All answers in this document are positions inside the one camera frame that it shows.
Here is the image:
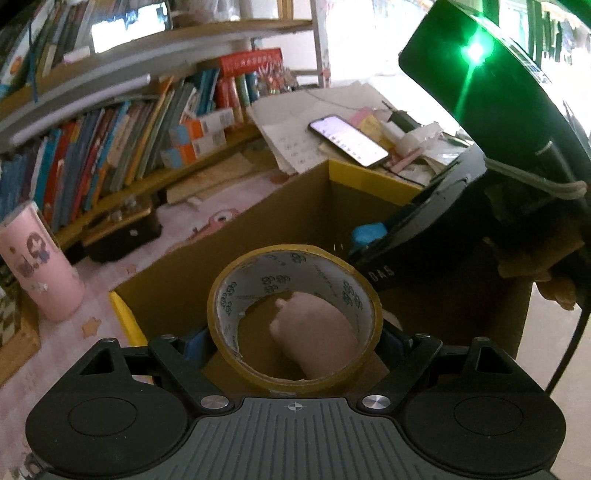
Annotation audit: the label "person's right hand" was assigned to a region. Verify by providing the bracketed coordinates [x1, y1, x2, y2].
[482, 189, 585, 311]

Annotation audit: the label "dark brown box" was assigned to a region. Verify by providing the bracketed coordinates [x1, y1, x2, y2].
[83, 196, 163, 264]

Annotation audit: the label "orange white small box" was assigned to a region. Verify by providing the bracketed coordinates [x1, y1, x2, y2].
[168, 130, 228, 155]
[161, 143, 204, 170]
[181, 107, 235, 139]

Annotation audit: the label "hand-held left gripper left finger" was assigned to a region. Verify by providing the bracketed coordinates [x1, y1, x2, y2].
[46, 330, 232, 414]

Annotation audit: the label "brown packing tape roll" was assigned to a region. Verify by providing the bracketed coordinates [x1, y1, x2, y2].
[207, 244, 384, 397]

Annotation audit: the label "red book box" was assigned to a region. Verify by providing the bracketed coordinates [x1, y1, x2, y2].
[217, 47, 284, 109]

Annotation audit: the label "wooden chess board box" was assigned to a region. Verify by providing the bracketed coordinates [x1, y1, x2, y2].
[0, 263, 42, 386]

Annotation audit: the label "pink sticky notes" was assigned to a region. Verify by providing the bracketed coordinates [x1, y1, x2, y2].
[348, 107, 393, 139]

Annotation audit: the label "pink plush toy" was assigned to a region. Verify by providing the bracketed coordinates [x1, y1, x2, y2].
[269, 290, 360, 381]

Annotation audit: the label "yellow cardboard box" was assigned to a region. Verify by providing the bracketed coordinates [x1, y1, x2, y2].
[108, 159, 536, 393]

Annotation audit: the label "pink cylinder container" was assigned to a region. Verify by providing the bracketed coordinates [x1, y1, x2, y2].
[0, 200, 86, 323]

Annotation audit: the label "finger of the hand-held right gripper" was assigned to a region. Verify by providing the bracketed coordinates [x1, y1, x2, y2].
[349, 223, 389, 254]

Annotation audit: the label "black cable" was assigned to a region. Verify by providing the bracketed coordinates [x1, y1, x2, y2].
[547, 305, 583, 393]

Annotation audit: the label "long row of books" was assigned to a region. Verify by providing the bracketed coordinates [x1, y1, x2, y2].
[0, 76, 222, 232]

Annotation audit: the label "pile of white papers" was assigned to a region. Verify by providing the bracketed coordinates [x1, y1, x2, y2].
[247, 80, 476, 185]

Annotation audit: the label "black smartphone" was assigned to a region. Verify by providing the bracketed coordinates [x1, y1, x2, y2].
[308, 115, 390, 168]

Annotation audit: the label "brown flat notebooks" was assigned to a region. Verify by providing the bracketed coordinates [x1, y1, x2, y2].
[166, 152, 269, 206]

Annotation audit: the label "short row of leaning books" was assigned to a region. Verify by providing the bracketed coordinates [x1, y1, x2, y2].
[0, 0, 98, 100]

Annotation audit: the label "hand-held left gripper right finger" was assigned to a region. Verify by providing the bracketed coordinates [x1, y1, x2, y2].
[360, 323, 546, 413]

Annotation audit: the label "white shelf unit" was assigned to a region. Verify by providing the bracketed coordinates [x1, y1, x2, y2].
[0, 0, 333, 250]

